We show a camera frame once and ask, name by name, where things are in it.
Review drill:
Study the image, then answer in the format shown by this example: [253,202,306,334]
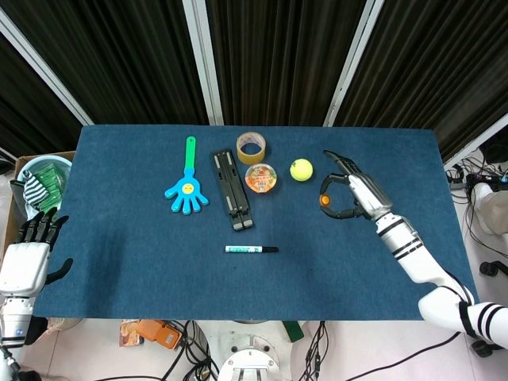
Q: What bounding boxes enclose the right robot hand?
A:
[318,149,394,221]

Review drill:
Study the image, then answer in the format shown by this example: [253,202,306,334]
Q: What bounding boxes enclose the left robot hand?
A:
[0,210,75,297]

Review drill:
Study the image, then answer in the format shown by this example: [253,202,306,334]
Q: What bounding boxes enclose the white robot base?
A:
[198,319,309,381]

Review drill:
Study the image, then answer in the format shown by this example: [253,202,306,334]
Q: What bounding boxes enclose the blue green hand clapper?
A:
[164,136,210,215]

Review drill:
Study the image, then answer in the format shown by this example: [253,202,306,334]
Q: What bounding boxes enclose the yellow-green tennis ball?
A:
[289,158,314,183]

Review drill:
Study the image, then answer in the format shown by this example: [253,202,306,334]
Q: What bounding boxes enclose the cardboard box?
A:
[0,150,76,255]

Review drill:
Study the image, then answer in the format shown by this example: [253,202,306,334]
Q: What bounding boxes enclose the black white striped cloth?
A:
[21,169,49,221]

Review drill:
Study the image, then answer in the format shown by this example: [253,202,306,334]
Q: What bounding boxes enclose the green packets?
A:
[33,163,68,214]

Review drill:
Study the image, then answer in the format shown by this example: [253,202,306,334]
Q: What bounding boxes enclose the orange jelly cup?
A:
[244,163,279,196]

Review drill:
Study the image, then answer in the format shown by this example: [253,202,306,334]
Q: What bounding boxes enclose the light green plastic basin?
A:
[17,155,74,214]

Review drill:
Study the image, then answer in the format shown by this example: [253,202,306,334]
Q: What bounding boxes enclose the clear packing tape roll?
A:
[236,132,267,164]

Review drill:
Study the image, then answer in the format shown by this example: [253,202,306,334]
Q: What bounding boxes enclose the green white marker pen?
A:
[225,244,279,254]

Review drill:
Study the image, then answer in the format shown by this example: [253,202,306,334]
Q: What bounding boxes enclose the black folding stand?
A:
[210,148,256,233]

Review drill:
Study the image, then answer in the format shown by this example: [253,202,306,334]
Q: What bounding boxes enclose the blue felt table mat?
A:
[32,125,480,321]

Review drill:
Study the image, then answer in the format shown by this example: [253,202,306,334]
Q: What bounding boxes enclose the orange handheld device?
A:
[120,319,183,352]

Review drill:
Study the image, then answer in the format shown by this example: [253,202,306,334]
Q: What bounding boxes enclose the green white box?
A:
[282,320,306,343]

